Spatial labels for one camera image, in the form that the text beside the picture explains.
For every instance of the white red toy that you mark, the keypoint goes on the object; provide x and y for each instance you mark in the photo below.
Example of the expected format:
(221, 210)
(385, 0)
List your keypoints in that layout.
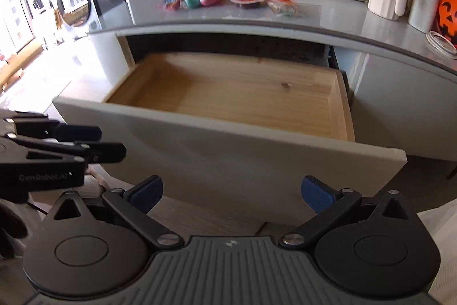
(248, 0)

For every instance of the clear round lid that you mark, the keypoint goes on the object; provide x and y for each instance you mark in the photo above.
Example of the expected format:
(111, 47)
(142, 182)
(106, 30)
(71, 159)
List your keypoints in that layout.
(441, 44)

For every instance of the person's white clothing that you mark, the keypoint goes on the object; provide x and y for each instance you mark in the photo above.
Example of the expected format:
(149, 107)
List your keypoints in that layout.
(441, 255)

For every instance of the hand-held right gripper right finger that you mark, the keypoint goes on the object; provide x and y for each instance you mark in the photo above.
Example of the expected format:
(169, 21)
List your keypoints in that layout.
(317, 195)

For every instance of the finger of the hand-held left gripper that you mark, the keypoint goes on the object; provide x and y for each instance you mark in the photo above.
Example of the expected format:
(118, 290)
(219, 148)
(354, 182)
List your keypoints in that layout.
(107, 152)
(84, 134)

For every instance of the white wooden drawer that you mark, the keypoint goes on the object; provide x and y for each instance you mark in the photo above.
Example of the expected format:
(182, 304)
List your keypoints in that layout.
(232, 94)

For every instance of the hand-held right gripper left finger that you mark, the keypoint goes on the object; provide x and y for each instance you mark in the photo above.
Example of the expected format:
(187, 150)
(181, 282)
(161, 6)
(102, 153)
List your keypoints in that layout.
(148, 193)

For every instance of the person's left hand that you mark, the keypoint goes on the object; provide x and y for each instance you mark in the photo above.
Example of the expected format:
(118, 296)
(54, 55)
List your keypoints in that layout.
(12, 230)

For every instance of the orange pumpkin bucket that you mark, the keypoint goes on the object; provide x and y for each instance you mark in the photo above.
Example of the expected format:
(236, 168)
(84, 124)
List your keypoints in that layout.
(449, 17)

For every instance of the clear plastic packet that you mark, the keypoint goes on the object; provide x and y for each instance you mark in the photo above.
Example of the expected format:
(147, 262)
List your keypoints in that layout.
(285, 8)

